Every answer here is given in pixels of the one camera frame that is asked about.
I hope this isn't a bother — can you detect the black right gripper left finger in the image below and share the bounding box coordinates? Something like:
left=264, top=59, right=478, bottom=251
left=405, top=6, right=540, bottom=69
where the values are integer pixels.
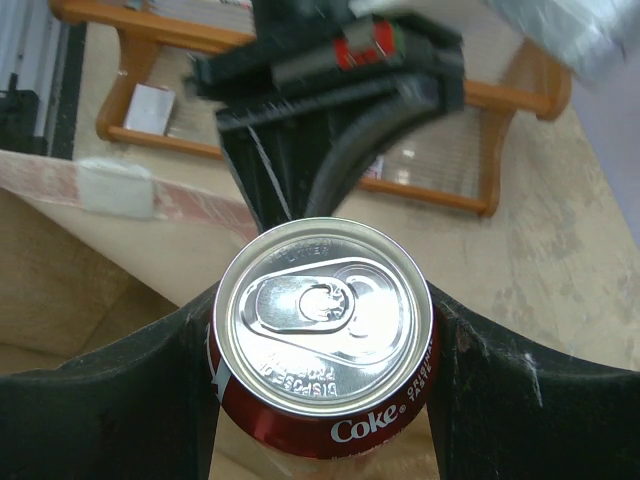
left=1, top=286, right=219, bottom=479

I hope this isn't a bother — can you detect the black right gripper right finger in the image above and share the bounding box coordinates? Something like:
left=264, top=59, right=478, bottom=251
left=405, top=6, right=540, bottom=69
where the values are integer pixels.
left=428, top=286, right=639, bottom=479

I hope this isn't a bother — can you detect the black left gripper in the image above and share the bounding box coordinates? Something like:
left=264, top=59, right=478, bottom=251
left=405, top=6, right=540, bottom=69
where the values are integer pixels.
left=184, top=1, right=465, bottom=232

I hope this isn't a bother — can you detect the brown canvas tote bag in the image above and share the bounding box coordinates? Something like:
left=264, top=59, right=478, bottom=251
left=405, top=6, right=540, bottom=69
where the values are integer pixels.
left=0, top=149, right=436, bottom=480

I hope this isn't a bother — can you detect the red cola can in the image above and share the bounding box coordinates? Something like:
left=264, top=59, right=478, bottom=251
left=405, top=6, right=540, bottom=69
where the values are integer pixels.
left=206, top=217, right=439, bottom=460

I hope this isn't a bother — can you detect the orange wooden framed tray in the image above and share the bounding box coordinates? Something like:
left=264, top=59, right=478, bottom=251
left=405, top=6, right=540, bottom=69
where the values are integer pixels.
left=50, top=1, right=571, bottom=228

